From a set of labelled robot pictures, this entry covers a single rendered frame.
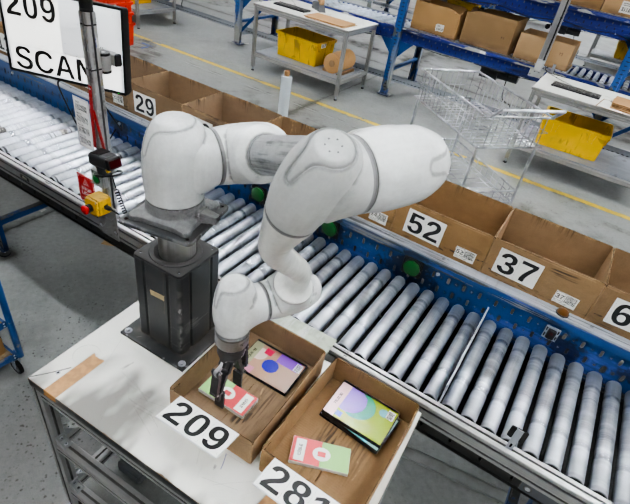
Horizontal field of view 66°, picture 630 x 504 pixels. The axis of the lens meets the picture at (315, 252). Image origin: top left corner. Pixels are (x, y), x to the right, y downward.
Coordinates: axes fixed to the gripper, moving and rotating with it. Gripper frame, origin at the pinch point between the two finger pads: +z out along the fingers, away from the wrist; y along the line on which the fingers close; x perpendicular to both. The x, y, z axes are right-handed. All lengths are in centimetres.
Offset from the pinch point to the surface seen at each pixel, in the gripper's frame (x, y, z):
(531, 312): -69, 87, -7
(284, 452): -23.1, -5.2, 3.0
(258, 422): -12.2, -1.9, 3.0
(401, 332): -32, 58, 4
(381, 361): -32, 41, 4
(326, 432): -29.5, 6.6, 2.9
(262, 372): -3.4, 12.2, 1.9
